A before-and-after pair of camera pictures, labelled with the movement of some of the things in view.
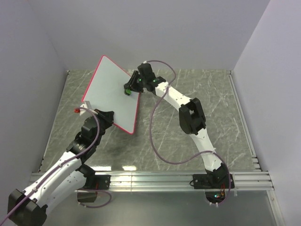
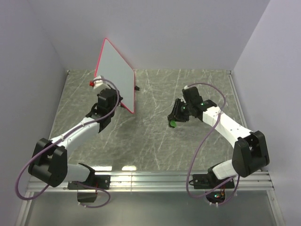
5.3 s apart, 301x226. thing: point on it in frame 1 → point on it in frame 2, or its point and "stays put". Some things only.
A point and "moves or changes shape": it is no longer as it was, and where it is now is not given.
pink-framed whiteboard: (105, 91) moves or changes shape
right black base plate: (206, 181) stays put
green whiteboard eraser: (128, 92) → (173, 123)
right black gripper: (130, 84) → (175, 115)
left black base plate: (98, 182) stays put
